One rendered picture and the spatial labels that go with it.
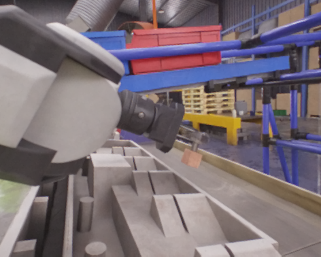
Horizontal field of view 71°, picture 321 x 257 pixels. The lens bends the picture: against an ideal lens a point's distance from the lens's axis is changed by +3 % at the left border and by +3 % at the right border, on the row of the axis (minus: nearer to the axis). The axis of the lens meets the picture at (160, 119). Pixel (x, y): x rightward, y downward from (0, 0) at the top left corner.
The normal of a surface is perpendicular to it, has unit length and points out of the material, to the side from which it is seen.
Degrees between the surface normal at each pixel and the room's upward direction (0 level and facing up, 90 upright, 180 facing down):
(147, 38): 92
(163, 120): 90
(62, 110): 99
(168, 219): 31
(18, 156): 106
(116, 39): 92
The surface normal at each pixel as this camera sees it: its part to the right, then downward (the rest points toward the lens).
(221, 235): 0.27, -0.82
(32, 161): 0.73, 0.42
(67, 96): 0.37, 0.23
